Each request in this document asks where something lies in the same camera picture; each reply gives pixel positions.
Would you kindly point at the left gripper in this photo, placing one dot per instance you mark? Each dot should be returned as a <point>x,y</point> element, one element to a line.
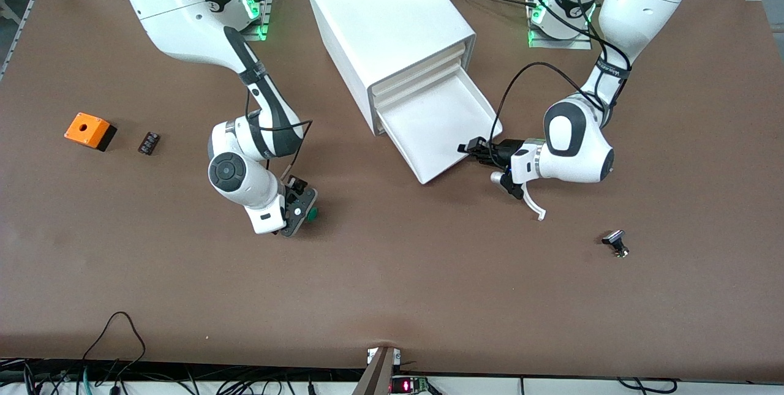
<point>501,154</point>

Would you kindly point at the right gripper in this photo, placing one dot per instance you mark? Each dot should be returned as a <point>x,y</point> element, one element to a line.
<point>296,187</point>

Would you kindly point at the green push button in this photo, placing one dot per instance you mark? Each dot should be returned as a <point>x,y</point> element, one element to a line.
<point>313,214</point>

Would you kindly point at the white tray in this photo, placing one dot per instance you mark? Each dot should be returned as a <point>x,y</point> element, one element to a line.
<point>438,131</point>

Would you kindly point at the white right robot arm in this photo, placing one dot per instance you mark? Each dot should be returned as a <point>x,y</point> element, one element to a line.
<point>184,15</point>

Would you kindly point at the black square push button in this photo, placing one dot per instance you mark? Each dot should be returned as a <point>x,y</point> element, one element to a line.
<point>614,240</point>

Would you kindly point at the small black terminal block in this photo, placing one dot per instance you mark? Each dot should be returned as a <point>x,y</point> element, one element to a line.
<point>149,142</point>

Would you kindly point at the orange box with black base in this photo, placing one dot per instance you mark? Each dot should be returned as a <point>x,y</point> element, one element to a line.
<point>86,128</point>

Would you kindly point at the black device with red light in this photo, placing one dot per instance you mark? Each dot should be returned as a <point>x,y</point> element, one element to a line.
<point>407,385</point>

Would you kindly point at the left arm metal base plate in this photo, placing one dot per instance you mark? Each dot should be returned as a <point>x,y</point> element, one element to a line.
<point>582,43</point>

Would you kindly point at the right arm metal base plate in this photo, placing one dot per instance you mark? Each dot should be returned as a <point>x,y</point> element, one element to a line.
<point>260,15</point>

